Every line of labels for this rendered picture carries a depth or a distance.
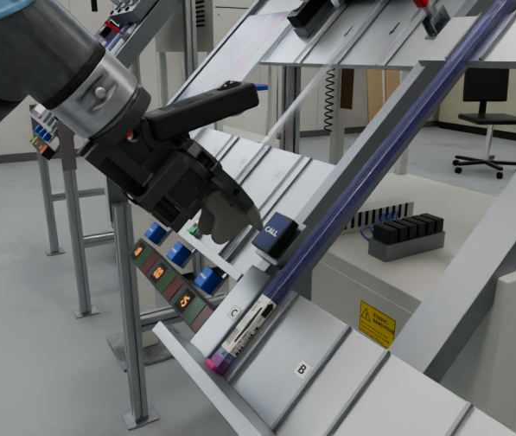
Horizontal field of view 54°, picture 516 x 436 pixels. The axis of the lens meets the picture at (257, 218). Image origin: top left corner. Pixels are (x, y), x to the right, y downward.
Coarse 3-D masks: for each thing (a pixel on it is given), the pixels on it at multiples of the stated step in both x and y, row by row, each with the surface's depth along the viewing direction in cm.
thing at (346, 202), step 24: (504, 0) 53; (480, 24) 53; (456, 72) 51; (432, 96) 50; (408, 120) 50; (384, 144) 50; (384, 168) 49; (360, 192) 48; (336, 216) 47; (312, 240) 47; (288, 264) 47; (288, 288) 47; (216, 360) 45
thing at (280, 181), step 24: (216, 144) 94; (240, 144) 87; (264, 168) 78; (288, 168) 74; (312, 168) 70; (264, 192) 74; (288, 192) 70; (312, 192) 67; (264, 216) 70; (288, 216) 67; (240, 240) 69; (240, 264) 67
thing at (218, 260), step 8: (184, 232) 77; (192, 240) 74; (200, 248) 72; (208, 248) 70; (208, 256) 69; (216, 256) 68; (216, 264) 67; (224, 264) 66; (232, 272) 64; (240, 272) 62
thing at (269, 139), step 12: (372, 12) 84; (360, 24) 84; (348, 36) 84; (348, 48) 83; (336, 60) 83; (324, 72) 82; (312, 84) 82; (300, 96) 82; (300, 108) 82; (288, 120) 81; (276, 132) 81; (264, 144) 80; (252, 156) 80; (240, 168) 80; (240, 180) 80; (192, 228) 78
